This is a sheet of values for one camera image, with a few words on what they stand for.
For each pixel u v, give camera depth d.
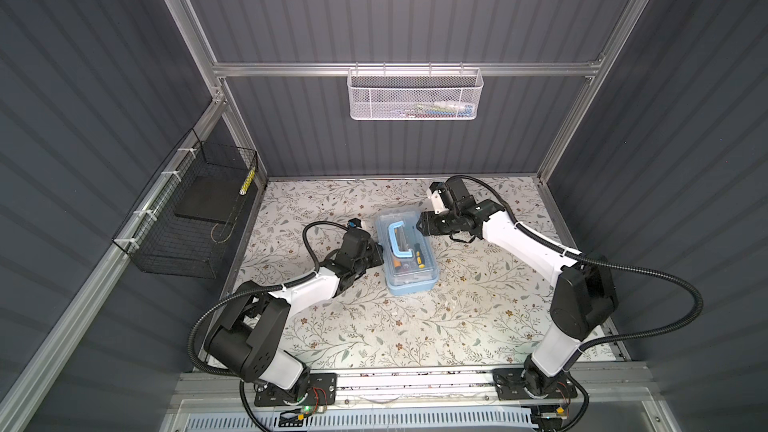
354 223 0.81
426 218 0.77
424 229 0.77
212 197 0.77
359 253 0.72
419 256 0.87
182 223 0.72
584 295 0.45
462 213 0.66
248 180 0.82
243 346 0.44
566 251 0.49
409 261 0.87
